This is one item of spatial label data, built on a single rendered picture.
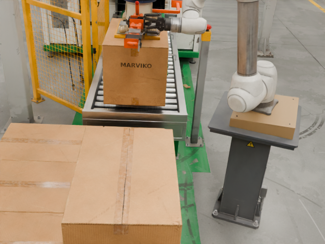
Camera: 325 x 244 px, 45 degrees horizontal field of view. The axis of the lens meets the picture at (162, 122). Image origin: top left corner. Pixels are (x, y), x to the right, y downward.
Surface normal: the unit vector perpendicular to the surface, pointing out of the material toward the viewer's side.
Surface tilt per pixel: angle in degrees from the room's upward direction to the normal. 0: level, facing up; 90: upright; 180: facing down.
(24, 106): 90
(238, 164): 90
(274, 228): 0
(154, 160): 0
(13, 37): 90
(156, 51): 89
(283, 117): 5
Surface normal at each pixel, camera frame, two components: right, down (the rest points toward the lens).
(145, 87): 0.02, 0.50
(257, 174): -0.33, 0.47
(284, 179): 0.05, -0.86
